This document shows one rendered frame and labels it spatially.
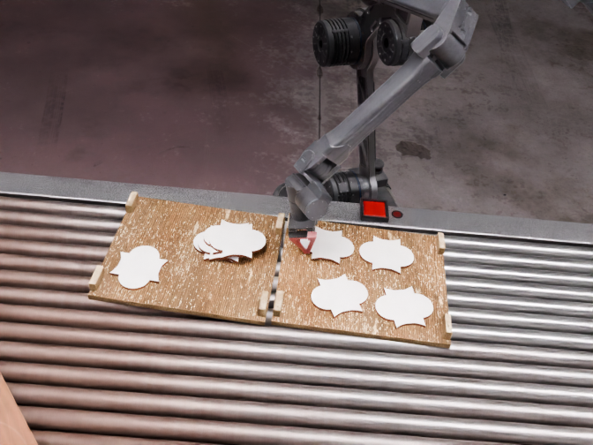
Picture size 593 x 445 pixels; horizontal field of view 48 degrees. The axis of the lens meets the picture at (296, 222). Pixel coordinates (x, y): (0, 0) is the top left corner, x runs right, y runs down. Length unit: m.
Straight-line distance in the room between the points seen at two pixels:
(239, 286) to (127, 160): 1.95
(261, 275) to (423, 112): 2.52
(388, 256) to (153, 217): 0.61
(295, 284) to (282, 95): 2.44
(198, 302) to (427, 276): 0.56
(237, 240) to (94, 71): 2.64
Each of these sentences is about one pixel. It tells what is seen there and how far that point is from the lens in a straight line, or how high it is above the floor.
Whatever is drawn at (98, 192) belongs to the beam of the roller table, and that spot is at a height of 0.91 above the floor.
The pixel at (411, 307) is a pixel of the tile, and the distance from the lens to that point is 1.59.
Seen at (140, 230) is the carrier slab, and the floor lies 0.94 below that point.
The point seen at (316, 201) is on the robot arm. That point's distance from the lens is 1.48.
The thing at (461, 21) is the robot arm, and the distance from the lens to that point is 1.49.
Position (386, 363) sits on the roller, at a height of 0.91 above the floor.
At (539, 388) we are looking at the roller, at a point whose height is 0.92.
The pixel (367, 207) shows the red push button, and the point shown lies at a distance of 1.83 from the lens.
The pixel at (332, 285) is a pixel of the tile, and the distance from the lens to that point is 1.59.
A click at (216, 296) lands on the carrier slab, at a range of 1.56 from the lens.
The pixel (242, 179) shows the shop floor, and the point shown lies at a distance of 3.30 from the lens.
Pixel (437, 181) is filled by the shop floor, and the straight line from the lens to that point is 3.49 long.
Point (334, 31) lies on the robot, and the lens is 2.57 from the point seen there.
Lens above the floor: 2.13
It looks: 44 degrees down
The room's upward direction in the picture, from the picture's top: 7 degrees clockwise
